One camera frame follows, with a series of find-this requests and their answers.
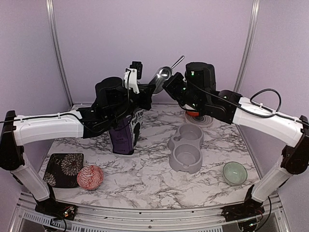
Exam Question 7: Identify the aluminium front frame rail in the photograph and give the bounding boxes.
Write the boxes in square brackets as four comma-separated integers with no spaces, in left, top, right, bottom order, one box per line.
[8,192,291,232]

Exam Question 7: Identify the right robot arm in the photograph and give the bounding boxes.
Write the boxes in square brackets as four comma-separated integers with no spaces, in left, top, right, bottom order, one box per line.
[162,62,309,217]

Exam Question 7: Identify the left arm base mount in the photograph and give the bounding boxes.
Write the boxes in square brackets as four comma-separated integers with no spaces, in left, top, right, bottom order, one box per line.
[35,184,77,220]

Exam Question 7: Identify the grey double pet bowl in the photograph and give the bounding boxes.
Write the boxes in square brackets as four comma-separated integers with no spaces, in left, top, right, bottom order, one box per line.
[168,124,204,174]

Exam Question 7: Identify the aluminium right corner post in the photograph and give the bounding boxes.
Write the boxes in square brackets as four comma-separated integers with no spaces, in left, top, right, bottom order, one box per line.
[234,0,261,92]

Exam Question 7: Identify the pale green glass bowl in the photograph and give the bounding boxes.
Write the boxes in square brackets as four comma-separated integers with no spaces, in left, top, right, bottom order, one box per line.
[223,161,248,186]

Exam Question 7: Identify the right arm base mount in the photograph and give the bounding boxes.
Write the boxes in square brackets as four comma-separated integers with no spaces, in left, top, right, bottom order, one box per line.
[221,185,265,222]

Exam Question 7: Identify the purple puppy food bag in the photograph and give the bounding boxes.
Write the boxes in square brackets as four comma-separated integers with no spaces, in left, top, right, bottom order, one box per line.
[109,108,144,155]

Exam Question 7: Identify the aluminium left corner post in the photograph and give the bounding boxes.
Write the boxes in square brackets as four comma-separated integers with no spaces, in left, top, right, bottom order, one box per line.
[46,0,73,108]

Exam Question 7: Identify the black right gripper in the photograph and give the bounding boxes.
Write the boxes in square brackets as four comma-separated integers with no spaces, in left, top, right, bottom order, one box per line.
[162,72,205,113]

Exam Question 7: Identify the black floral square plate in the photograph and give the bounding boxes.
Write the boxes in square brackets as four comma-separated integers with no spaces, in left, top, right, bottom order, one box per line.
[43,153,84,189]

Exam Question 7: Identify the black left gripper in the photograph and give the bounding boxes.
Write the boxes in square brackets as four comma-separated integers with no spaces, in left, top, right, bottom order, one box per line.
[110,84,156,125]

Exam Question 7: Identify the spiral pattern ceramic plate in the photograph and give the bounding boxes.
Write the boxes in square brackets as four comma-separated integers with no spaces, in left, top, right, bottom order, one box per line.
[184,113,213,128]

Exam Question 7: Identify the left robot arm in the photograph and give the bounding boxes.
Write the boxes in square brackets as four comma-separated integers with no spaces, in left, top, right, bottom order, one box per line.
[0,77,155,215]

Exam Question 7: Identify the aluminium corner post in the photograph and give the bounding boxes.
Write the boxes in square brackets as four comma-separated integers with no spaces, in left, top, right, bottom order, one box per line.
[46,0,73,108]
[234,0,261,92]

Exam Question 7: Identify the red patterned ceramic bowl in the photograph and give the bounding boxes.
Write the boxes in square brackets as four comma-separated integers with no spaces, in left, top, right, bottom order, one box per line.
[77,165,104,190]

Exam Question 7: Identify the silver metal scoop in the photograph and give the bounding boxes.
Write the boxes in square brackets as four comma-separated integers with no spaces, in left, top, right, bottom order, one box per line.
[149,55,185,96]

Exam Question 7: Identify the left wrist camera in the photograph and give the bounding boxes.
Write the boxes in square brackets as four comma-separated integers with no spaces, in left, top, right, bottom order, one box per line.
[123,61,143,94]

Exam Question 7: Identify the orange white ceramic bowl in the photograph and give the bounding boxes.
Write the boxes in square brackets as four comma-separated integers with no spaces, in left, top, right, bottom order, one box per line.
[186,111,199,117]

